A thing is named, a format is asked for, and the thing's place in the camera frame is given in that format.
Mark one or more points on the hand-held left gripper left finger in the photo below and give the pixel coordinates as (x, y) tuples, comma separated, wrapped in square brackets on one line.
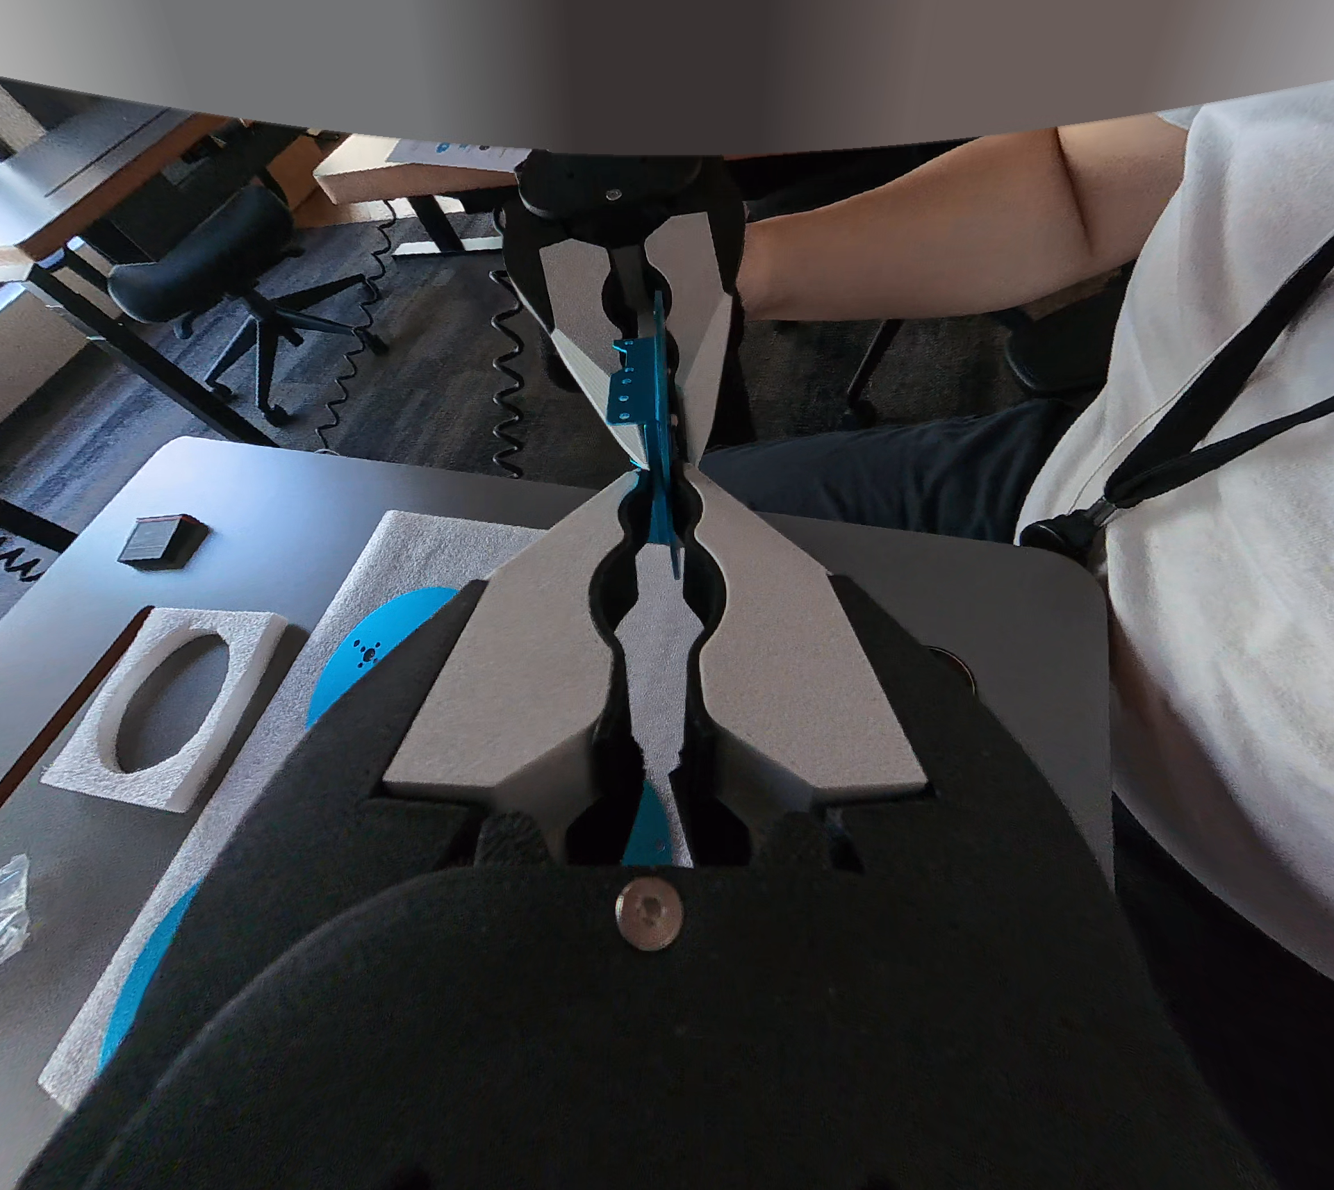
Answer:
[(509, 689)]

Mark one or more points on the small dark box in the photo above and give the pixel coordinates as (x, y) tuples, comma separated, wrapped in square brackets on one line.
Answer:
[(161, 542)]

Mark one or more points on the black round desk control button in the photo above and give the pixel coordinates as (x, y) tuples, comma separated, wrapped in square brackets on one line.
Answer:
[(952, 668)]

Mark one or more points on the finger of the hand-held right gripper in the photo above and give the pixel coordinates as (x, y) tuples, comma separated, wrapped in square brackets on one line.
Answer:
[(692, 273), (578, 283)]

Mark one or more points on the black stool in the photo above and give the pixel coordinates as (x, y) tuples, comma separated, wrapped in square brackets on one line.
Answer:
[(210, 260)]

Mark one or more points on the large blue disc rectangular cutout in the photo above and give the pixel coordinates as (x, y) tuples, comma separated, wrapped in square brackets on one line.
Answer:
[(365, 659)]

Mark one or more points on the white foam sheet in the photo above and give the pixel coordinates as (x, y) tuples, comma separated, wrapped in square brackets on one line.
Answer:
[(343, 585)]

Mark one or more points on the person's dark trousers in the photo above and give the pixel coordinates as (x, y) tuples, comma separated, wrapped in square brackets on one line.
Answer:
[(887, 482)]

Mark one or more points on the small blue round disc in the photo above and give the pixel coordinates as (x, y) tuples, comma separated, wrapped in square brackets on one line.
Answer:
[(648, 825)]

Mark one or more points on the grey desk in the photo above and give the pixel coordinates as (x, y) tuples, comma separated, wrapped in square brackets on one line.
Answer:
[(314, 490)]

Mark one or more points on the printed instruction sheet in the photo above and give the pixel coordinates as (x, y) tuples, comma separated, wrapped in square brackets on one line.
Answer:
[(457, 150)]

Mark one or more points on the person's right forearm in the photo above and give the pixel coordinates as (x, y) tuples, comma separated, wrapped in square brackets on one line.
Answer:
[(938, 220)]

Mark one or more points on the black office chair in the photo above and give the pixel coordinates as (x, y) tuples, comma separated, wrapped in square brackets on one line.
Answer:
[(869, 377), (1061, 356)]

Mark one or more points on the white foam block round hole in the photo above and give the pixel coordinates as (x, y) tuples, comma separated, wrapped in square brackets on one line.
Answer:
[(249, 647)]

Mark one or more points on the crumpled clear plastic bag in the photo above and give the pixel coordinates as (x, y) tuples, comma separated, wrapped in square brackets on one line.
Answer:
[(13, 908)]

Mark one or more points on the blue round plate with bracket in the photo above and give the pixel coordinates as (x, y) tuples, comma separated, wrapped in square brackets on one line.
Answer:
[(644, 386)]

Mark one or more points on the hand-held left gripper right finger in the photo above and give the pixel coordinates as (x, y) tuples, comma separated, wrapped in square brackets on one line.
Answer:
[(802, 689)]

